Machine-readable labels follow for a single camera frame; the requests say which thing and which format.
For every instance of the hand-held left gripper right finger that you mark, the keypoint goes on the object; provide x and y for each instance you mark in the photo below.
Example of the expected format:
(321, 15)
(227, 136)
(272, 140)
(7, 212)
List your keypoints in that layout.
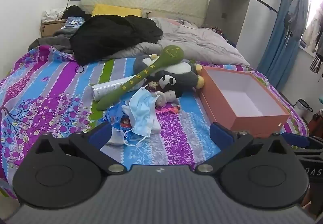
(220, 133)

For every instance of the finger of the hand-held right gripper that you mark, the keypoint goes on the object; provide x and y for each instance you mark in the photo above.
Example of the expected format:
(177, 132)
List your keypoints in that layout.
(294, 139)

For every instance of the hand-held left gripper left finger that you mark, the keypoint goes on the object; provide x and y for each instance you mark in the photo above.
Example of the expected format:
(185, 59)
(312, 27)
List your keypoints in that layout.
(101, 133)

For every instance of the orange cardboard box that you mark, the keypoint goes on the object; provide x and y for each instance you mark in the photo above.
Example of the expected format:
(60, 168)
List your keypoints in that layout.
(222, 110)

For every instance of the blue face mask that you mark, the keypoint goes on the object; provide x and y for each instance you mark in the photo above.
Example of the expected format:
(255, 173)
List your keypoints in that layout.
(142, 124)
(143, 100)

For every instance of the blue plastic packet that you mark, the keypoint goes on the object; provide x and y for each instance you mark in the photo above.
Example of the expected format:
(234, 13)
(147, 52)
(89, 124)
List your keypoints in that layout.
(113, 115)

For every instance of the brown bag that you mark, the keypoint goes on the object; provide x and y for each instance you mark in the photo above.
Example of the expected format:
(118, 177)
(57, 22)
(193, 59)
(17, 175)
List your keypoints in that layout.
(318, 124)

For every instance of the silver spray can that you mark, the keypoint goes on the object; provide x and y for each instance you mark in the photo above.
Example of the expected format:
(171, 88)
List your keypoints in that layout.
(106, 88)

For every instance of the small pink toy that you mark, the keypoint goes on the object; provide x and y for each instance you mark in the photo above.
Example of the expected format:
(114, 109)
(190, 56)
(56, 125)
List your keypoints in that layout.
(166, 109)

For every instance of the floral striped bedsheet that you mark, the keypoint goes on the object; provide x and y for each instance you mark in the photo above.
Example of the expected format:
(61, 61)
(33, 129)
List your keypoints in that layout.
(50, 92)

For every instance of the small brown doll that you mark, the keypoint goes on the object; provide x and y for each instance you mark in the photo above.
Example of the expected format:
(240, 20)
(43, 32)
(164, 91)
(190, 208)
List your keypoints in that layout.
(152, 85)

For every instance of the green plush stick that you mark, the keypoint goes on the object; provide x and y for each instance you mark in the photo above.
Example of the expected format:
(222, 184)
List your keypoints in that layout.
(141, 75)

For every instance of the grey penguin plush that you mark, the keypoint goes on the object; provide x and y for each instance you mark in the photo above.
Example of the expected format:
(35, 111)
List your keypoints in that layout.
(184, 72)

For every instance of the panda plush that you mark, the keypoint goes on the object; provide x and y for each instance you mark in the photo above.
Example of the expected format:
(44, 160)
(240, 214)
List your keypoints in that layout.
(167, 80)

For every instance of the striped hanging garment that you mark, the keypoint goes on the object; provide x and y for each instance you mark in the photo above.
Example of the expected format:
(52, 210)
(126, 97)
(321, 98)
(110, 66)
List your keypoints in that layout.
(316, 63)

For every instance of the blue curtain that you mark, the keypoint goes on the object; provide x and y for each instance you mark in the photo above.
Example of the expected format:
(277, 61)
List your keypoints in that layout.
(277, 49)

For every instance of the grey duvet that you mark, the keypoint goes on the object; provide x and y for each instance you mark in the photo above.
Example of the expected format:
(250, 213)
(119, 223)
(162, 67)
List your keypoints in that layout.
(196, 42)

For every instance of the black jacket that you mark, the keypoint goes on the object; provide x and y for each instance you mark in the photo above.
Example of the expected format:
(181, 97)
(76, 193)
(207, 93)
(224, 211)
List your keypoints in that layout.
(106, 37)

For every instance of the row of small bottles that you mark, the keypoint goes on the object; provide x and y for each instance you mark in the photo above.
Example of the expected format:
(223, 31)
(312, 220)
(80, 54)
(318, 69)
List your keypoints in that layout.
(219, 30)

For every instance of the dark grey blanket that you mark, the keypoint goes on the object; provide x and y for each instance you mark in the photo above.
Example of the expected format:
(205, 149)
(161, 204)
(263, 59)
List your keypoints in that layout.
(50, 42)

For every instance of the white hanging garment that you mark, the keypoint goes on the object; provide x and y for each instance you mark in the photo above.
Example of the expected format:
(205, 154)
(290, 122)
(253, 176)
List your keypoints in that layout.
(314, 29)

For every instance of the blue printed bag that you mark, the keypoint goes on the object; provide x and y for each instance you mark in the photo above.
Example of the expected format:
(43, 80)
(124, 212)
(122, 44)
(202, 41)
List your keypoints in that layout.
(74, 21)

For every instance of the cardboard box nightstand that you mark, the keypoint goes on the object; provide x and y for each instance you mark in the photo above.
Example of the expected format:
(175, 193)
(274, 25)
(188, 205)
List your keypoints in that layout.
(49, 28)

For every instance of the yellow pillow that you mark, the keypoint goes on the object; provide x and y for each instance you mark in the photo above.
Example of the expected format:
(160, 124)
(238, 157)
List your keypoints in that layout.
(111, 9)

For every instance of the black cloth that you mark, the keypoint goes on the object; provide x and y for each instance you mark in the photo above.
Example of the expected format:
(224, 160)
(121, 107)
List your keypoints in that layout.
(74, 11)

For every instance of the grey-blue hanging shirt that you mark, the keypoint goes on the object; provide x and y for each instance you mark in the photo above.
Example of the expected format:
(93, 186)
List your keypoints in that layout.
(297, 11)

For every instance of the white crumpled clothes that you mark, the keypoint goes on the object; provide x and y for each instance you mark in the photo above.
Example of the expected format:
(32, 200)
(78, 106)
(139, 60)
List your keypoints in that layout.
(51, 14)

